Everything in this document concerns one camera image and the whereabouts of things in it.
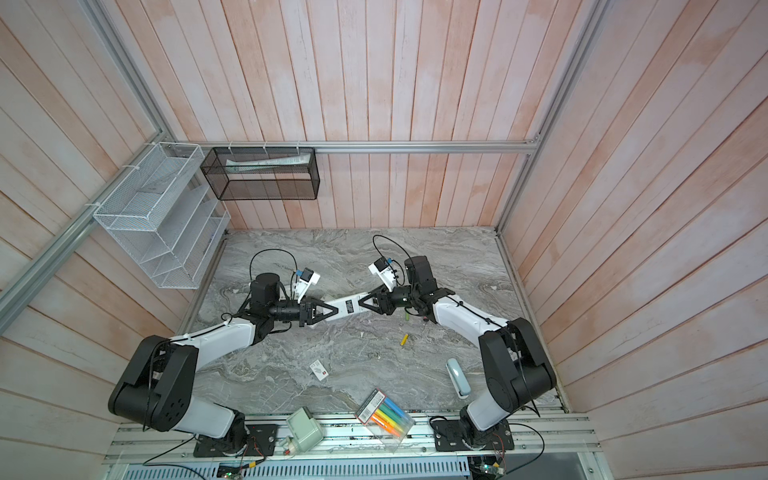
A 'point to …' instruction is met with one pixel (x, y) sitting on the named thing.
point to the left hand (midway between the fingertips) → (335, 316)
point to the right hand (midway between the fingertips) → (364, 300)
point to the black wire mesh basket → (263, 173)
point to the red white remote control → (348, 306)
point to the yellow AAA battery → (404, 339)
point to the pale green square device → (306, 430)
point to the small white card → (319, 370)
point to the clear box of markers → (387, 424)
